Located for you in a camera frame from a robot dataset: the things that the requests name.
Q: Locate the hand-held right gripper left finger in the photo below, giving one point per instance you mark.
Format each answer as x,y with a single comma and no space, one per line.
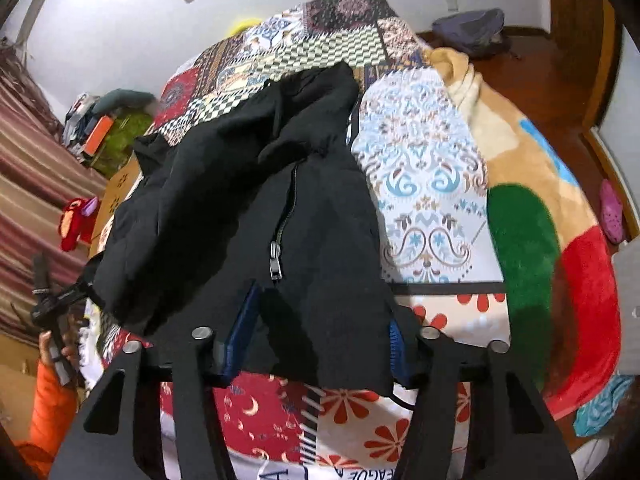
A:
240,332

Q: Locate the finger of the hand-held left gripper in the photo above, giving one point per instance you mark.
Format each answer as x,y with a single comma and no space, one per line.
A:
60,302
41,280

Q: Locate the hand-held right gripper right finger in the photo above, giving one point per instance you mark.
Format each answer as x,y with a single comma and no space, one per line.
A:
397,352

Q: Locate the black zip hoodie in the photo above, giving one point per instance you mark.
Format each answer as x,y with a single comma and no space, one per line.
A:
300,220

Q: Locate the person's left forearm orange sleeve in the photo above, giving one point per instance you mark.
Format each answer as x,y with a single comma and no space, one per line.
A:
50,410

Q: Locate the pile of clothes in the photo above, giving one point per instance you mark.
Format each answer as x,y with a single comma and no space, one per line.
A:
77,117

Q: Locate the person's left hand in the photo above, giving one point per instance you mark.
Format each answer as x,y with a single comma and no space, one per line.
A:
46,350

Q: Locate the red plush toy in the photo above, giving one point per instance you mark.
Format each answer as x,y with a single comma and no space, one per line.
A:
75,222

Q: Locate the striped brown curtain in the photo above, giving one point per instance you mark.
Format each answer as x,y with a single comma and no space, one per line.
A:
30,185

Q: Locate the wooden lap desk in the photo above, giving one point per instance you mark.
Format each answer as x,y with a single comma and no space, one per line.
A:
117,190

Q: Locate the orange box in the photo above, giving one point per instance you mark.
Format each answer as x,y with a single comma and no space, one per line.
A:
99,136

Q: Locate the colourful fleece blanket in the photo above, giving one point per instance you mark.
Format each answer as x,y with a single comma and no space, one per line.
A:
525,235

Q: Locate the patchwork printed quilt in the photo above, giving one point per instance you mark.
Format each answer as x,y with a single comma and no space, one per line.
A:
425,170

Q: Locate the grey pillow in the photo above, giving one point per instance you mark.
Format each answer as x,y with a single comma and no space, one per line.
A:
125,99

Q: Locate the grey flat panel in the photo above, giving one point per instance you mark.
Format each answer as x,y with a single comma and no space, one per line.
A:
627,310

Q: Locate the pink clog shoe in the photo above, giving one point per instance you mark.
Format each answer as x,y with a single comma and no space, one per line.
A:
612,210

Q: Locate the grey backpack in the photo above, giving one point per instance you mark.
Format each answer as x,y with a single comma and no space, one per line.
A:
470,30

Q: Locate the brown wooden door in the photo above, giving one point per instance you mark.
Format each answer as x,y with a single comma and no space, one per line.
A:
575,35

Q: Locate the white wall socket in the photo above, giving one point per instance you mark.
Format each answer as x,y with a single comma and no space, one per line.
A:
452,4

